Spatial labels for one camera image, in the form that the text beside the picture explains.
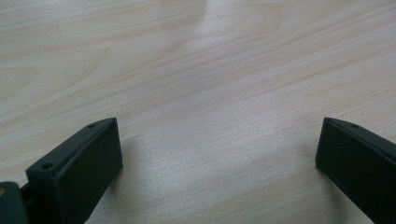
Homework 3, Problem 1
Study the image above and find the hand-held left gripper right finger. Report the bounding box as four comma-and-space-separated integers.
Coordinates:
314, 117, 396, 224

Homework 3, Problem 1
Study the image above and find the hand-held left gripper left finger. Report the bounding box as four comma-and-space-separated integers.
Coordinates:
20, 117, 124, 224

